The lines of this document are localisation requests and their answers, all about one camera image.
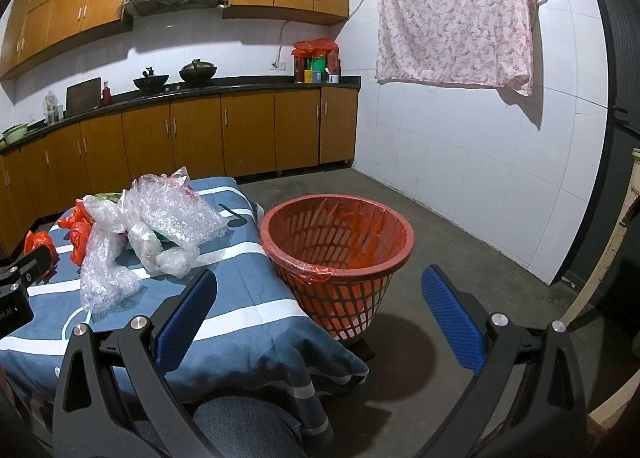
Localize clear bubble wrap bundle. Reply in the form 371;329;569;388
79;167;228;315

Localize small red plastic bag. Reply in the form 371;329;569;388
23;231;58;279

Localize red plastic trash basket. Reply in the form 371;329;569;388
259;194;414;344

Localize lower wooden kitchen cabinets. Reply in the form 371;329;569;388
1;86;358;258

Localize blue white striped cloth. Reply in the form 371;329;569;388
1;177;369;446

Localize grey chair seat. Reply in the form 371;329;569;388
193;396;307;457

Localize green pot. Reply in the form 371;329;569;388
2;123;28;145

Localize clear jar on counter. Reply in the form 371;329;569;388
43;91;63;125

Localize beige plastic stool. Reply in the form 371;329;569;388
561;148;639;438

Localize dark cutting board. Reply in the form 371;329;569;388
65;77;102;118

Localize red bottle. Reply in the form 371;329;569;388
101;81;112;106

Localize black wok with utensil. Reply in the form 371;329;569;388
134;66;169;94

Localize black wok with lid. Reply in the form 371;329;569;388
179;59;217;87

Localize red bag with containers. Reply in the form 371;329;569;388
292;38;342;85

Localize pink floral hanging cloth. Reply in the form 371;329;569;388
375;0;546;96

